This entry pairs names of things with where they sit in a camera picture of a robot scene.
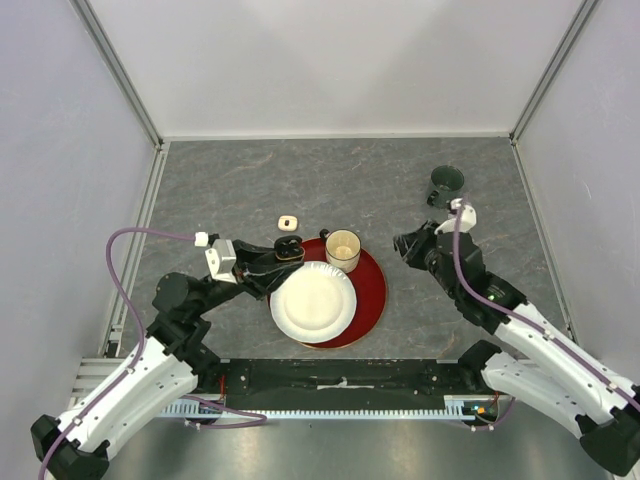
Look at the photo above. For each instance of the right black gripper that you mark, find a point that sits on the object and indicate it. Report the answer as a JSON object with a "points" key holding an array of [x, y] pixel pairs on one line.
{"points": [[425, 235]]}

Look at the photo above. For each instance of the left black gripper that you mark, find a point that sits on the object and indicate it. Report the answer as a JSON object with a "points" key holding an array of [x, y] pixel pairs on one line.
{"points": [[260, 280]]}

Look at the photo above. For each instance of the black earbud charging case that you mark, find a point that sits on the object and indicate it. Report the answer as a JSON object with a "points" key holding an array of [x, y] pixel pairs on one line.
{"points": [[289, 248]]}

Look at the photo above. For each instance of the pink earbud charging case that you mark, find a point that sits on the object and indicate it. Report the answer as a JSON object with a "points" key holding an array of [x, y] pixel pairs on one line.
{"points": [[287, 223]]}

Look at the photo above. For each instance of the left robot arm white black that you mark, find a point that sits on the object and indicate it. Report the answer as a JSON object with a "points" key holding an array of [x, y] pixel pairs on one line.
{"points": [[170, 359]]}

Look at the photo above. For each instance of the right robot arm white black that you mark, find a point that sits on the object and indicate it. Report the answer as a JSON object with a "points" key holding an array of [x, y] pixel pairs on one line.
{"points": [[597, 405]]}

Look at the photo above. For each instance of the red round tray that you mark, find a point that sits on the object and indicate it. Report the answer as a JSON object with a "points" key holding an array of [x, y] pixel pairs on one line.
{"points": [[371, 291]]}

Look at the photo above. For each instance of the white ceramic plate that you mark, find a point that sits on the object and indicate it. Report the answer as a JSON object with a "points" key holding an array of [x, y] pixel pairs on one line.
{"points": [[315, 304]]}

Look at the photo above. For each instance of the dark green mug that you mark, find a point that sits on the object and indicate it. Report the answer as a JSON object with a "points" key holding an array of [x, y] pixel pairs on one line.
{"points": [[445, 184]]}

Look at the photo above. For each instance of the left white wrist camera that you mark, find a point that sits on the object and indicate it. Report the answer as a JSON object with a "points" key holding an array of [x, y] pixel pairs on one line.
{"points": [[220, 256]]}

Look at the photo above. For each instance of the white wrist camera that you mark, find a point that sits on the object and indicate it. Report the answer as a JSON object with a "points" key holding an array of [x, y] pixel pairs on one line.
{"points": [[220, 256], [462, 218]]}

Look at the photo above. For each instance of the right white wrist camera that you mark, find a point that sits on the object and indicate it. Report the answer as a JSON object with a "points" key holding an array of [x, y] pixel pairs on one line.
{"points": [[462, 218]]}

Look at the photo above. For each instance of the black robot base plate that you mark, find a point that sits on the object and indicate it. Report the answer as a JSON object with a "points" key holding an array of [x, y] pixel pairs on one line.
{"points": [[340, 384]]}

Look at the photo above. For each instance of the slotted cable duct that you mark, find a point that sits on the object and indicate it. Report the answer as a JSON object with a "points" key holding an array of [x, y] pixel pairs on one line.
{"points": [[456, 409]]}

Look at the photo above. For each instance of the right aluminium frame post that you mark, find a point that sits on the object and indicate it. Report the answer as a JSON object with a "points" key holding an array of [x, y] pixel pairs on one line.
{"points": [[559, 57]]}

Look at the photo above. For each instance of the aluminium frame post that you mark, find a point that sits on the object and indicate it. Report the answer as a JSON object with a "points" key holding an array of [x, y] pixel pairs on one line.
{"points": [[559, 57], [100, 38]]}

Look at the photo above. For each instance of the left aluminium frame post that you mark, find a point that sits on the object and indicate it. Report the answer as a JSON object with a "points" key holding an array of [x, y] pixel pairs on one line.
{"points": [[100, 38]]}

